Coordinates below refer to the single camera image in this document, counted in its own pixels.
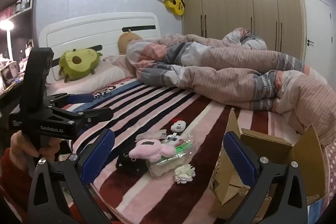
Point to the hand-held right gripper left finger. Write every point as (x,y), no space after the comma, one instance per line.
(101,158)

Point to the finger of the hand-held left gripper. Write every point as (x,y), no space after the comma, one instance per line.
(81,98)
(97,114)

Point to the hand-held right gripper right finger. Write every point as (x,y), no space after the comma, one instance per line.
(239,161)

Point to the brown cardboard box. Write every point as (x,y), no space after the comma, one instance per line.
(304,161)

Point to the white kitty plush hair clip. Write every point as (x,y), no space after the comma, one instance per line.
(179,126)

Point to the person's left hand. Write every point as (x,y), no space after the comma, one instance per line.
(19,144)

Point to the black plush toy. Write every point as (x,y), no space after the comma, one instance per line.
(131,164)

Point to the pink white pillow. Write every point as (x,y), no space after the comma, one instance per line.
(105,74)

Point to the green avocado plush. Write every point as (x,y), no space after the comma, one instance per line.
(78,64)

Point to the pink plush toy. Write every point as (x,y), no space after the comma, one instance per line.
(152,149)

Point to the white fabric flower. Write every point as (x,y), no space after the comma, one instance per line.
(185,173)

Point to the small clear plastic packet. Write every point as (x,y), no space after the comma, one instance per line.
(153,134)

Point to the white desk lamp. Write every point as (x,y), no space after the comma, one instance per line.
(7,29)

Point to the clear plastic bag green items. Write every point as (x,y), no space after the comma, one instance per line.
(170,163)

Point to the brown plush toy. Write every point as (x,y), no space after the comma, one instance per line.
(126,41)

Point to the striped pink maroon blanket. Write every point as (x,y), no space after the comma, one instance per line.
(189,108)

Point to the white bed headboard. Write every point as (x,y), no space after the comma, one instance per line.
(99,27)

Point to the pink grey patterned duvet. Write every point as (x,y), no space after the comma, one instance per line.
(236,74)

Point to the pink dotted bed sheet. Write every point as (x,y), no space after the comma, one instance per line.
(330,169)

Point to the white door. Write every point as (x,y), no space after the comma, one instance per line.
(317,29)

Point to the beige wardrobe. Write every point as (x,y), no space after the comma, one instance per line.
(236,3)

